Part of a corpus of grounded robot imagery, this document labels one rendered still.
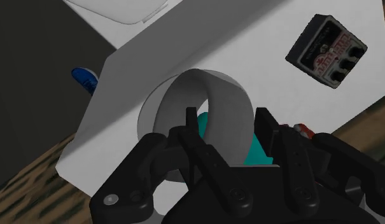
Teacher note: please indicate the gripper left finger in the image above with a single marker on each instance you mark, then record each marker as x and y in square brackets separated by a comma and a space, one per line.
[207, 161]

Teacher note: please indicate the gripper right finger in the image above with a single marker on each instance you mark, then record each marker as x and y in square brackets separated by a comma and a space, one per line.
[291, 161]

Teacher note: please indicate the red and white object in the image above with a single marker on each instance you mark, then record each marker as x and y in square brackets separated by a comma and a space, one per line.
[303, 129]

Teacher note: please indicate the teal object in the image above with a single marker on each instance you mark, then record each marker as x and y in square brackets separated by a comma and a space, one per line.
[257, 153]

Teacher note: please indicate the white paper roll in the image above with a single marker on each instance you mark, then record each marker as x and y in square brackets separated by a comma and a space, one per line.
[229, 124]

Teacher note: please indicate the black box with knobs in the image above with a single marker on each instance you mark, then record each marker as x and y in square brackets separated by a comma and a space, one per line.
[327, 51]

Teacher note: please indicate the blue object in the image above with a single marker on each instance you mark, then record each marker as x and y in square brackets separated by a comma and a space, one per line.
[85, 79]

